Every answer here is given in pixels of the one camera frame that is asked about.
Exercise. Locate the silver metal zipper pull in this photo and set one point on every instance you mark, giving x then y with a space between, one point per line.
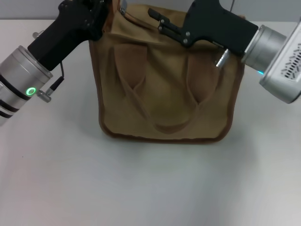
123 7

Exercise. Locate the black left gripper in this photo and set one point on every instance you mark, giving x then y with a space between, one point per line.
61 37

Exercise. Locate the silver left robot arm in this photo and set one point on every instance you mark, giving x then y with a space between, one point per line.
21 80

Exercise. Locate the khaki canvas food bag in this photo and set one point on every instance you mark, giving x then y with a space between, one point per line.
164 94

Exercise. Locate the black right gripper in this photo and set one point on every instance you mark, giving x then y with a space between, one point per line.
216 26

